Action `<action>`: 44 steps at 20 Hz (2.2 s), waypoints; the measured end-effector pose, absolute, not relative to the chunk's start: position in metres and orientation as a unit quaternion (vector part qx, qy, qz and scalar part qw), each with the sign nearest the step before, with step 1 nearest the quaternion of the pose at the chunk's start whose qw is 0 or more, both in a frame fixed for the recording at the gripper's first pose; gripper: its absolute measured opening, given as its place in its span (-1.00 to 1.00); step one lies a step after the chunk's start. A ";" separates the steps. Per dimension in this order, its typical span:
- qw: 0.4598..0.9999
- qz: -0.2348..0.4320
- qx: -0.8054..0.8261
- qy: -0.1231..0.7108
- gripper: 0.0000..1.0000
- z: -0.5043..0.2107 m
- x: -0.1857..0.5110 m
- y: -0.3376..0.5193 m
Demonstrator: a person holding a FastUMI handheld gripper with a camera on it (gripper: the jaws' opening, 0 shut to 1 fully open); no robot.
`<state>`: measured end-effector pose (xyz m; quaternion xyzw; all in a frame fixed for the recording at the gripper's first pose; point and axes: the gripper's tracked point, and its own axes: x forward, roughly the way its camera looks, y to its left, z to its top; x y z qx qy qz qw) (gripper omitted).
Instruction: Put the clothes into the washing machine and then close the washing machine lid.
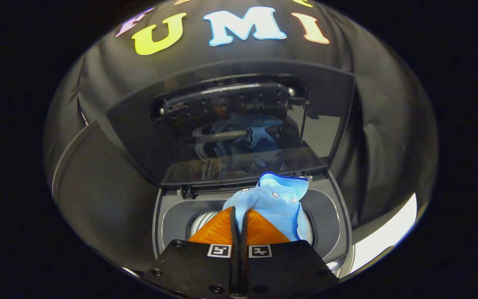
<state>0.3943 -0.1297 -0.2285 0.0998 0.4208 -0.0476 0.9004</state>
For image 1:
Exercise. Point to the light blue polo shirt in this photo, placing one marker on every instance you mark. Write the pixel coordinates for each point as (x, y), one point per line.
(276, 203)

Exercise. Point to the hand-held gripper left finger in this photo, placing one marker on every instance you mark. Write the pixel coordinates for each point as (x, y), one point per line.
(189, 270)

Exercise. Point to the dark washing machine lid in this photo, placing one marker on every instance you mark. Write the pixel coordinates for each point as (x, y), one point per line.
(139, 124)

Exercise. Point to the white flat board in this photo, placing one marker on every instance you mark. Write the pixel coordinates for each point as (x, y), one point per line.
(384, 236)

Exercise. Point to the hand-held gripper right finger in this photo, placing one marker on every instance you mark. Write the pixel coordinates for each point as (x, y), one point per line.
(288, 270)

